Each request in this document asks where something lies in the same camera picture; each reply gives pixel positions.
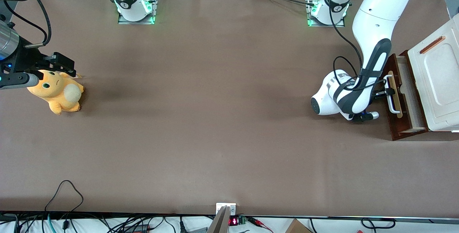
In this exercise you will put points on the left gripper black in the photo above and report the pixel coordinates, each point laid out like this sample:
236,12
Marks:
381,92

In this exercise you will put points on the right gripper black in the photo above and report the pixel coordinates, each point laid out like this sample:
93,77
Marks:
28,60

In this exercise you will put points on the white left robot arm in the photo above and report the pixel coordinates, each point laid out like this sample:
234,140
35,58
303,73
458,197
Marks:
376,14

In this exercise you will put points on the orange plush toy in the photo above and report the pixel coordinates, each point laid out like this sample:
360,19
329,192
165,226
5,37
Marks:
57,93

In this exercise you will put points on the orange strip on white box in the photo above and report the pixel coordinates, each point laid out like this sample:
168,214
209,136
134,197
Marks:
433,44

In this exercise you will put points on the brown cardboard box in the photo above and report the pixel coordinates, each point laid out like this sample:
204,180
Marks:
297,227

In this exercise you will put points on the black power adapter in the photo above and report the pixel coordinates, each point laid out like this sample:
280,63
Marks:
138,229

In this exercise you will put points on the red digit display module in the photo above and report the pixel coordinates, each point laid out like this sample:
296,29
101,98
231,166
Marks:
233,221

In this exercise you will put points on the grey power strip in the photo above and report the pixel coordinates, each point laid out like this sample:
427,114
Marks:
197,230

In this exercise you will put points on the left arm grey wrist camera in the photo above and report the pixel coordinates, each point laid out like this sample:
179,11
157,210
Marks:
365,116

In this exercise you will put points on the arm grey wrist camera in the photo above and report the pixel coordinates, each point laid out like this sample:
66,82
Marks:
365,116
18,80

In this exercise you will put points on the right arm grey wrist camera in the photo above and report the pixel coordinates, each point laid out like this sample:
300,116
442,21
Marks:
18,80

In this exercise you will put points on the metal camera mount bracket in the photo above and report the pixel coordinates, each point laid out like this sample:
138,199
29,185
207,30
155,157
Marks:
224,222

